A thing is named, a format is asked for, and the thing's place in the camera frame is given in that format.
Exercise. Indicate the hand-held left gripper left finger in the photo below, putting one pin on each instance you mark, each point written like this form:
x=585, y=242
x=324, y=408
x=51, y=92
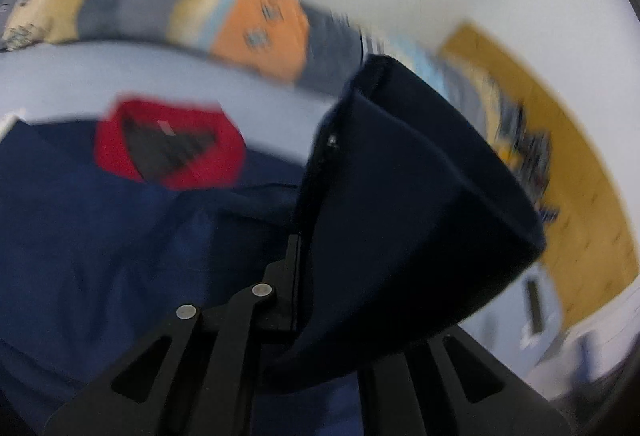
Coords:
x=235, y=341

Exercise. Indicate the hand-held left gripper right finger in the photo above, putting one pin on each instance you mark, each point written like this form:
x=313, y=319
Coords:
x=395, y=398

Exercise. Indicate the navy jacket with red collar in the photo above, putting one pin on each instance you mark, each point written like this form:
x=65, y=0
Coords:
x=425, y=216

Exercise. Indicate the small black rectangular object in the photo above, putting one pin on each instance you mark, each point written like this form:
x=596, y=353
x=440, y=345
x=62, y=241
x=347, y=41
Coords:
x=534, y=307

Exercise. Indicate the light blue cloud-print bed sheet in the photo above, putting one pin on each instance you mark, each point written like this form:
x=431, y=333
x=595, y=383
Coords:
x=150, y=71

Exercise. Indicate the patterned multicolour quilt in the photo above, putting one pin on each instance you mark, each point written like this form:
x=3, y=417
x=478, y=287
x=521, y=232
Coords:
x=250, y=26

